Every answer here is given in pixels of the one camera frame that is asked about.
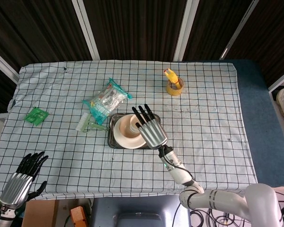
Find beige bowl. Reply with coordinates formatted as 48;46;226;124
118;115;145;139

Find rectangular metal tray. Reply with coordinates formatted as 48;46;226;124
107;113;161;150

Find green sachet packet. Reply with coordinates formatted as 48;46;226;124
23;106;49;126

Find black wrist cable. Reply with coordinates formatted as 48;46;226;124
161;150;195;181

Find orange device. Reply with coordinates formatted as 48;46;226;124
70;206;89;227

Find green brush white bristles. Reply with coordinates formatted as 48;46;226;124
75;112;109;133

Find white paper cup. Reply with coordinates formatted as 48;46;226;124
129;114;145;135

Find brown cardboard box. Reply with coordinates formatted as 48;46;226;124
21;200;60;227

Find yellow rubber chicken toy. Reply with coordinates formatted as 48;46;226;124
164;68;181;89

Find yellow tape roll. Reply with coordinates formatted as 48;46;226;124
166;78;184;96

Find white partition frame post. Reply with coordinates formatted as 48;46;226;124
219;0;260;60
71;0;100;60
173;0;200;61
268;70;284;93
0;46;20;84

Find white paper plate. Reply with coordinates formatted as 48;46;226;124
113;114;148;149

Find black floor cables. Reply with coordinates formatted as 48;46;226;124
175;189;284;227

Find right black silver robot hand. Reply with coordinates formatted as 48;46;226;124
132;103;169;150

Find grey robot torso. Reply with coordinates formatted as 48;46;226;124
89;195;191;227

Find teal clear snack bag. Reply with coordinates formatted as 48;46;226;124
82;77;133;125

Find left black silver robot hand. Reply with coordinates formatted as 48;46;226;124
0;151;49;210

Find white black checked tablecloth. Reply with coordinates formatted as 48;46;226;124
0;60;258;201

